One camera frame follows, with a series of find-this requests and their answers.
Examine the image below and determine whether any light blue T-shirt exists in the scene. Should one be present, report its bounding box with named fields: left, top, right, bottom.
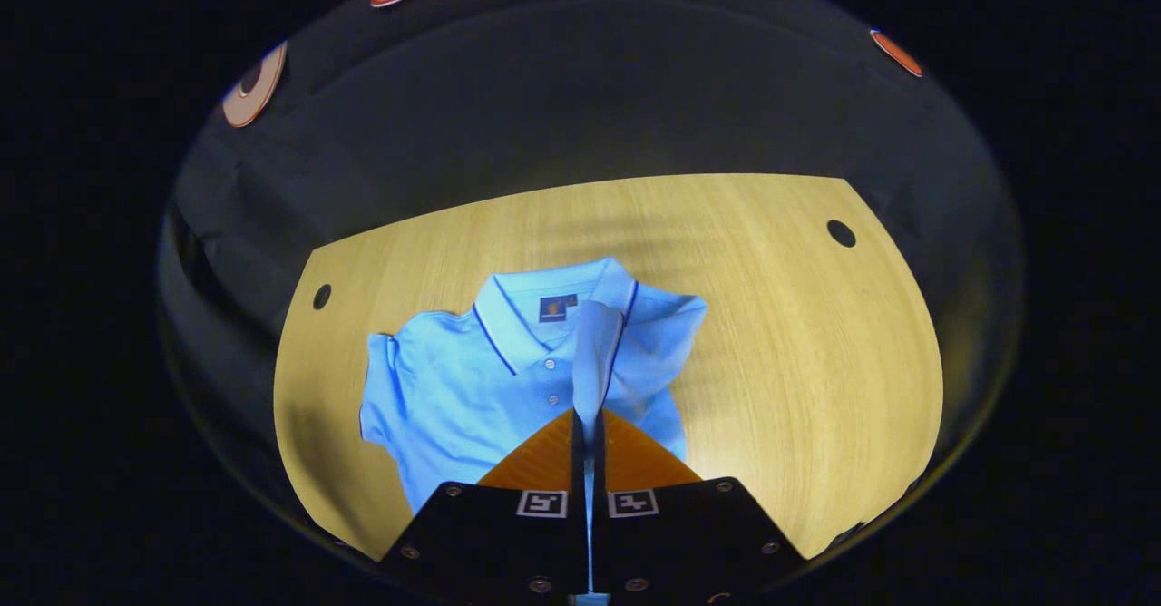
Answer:
left=358, top=257, right=709, bottom=606

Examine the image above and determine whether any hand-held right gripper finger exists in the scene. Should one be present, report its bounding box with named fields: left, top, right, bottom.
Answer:
left=591, top=409, right=808, bottom=600
left=381, top=409, right=590, bottom=601

